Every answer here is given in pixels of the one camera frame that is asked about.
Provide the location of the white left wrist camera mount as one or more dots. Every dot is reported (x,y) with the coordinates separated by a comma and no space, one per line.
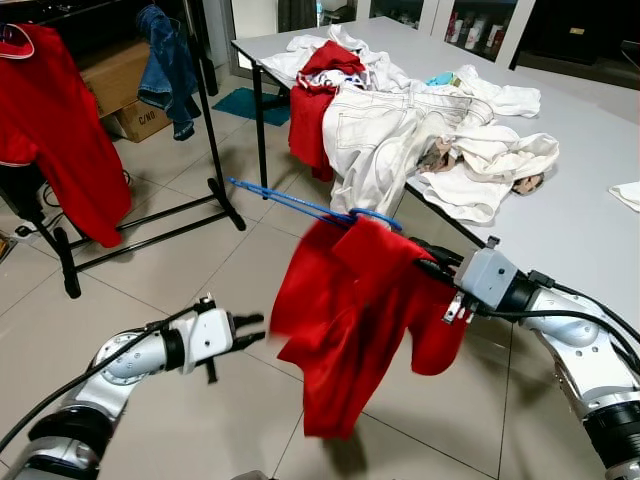
(210,337)

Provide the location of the blue plastic hanger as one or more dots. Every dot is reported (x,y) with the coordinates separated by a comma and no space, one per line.
(290,203)

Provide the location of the white spray bottle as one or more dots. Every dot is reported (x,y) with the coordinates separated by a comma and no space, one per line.
(324,10)

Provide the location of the red shirt white trim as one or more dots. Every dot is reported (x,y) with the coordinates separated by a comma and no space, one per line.
(60,130)

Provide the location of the white crumpled garment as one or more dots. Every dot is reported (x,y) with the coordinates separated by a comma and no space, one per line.
(628,195)

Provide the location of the brown cardboard box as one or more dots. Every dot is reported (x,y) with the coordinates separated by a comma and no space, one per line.
(125,95)

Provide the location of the white rumpled clothes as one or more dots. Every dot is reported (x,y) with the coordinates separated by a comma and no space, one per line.
(298,55)

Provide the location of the teal cloth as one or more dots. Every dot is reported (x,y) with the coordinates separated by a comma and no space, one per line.
(442,78)

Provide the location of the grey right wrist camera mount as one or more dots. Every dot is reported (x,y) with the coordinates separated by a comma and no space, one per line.
(490,278)

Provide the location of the black clothes rack silver rail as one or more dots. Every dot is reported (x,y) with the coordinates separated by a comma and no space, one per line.
(150,220)

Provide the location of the blue denim garment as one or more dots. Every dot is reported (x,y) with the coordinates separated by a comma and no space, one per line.
(170,70)

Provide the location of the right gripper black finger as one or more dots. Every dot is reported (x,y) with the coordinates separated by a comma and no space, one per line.
(438,268)

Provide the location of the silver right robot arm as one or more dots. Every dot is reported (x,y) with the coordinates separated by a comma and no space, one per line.
(585,350)

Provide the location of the beige jeans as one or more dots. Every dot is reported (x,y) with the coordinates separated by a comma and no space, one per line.
(380,135)

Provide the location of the white TV cabinet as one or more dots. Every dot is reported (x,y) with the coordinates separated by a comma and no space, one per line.
(580,30)

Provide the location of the red jersey white print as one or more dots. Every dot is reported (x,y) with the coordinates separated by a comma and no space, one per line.
(308,125)

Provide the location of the white shirt tan sleeves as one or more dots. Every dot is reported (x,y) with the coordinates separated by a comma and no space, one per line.
(495,160)

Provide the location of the white t-shirt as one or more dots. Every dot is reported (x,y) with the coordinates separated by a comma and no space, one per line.
(505,97)

